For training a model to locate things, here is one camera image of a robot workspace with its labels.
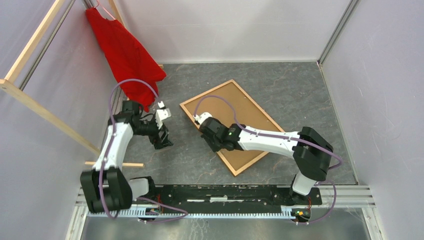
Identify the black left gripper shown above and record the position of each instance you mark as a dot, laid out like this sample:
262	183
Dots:
159	142

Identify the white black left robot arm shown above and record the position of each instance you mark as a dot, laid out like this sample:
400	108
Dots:
104	186

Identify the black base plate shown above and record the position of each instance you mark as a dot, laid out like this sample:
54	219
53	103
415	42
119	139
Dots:
230	199

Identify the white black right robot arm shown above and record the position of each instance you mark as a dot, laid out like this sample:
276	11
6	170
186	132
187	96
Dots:
311	152

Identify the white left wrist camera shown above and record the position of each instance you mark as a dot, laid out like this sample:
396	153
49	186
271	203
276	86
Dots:
161	114

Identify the wooden picture frame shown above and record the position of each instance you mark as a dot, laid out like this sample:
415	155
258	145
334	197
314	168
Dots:
238	89

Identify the brown backing board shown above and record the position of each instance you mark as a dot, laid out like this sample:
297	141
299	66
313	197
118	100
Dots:
248	112

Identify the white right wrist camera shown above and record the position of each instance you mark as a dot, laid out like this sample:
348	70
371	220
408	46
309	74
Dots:
199	119

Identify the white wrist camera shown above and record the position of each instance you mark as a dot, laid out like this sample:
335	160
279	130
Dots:
199	119
161	114

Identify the red cloth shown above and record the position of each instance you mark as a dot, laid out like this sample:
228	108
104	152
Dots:
126	56

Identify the wooden rack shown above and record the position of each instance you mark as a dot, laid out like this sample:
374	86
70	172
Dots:
72	81

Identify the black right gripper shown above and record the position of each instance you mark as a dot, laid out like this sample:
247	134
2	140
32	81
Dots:
214	148

